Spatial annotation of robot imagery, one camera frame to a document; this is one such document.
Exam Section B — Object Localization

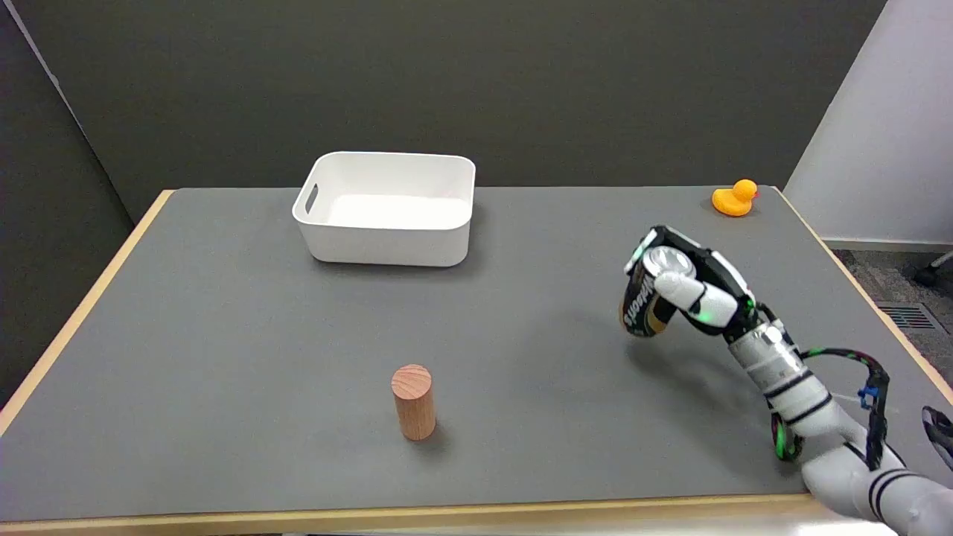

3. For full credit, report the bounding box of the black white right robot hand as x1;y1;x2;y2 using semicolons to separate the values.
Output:
624;226;762;342

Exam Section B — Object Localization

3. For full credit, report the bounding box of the black beverage can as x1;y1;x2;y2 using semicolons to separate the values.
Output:
620;246;699;339

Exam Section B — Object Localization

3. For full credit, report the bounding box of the white plastic storage box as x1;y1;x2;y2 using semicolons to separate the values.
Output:
292;152;477;267

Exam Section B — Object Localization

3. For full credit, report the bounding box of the yellow rubber duck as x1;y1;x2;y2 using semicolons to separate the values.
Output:
712;179;759;217

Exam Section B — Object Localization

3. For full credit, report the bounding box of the floor vent grille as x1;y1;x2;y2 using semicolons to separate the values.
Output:
877;301;945;334

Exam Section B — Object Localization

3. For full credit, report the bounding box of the black chair leg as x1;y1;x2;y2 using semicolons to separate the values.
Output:
914;252;953;287

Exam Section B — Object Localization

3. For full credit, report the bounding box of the wooden cylinder block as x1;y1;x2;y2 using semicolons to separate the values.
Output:
391;364;437;441

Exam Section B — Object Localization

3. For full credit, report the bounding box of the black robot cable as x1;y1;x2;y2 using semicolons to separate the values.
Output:
753;301;953;473

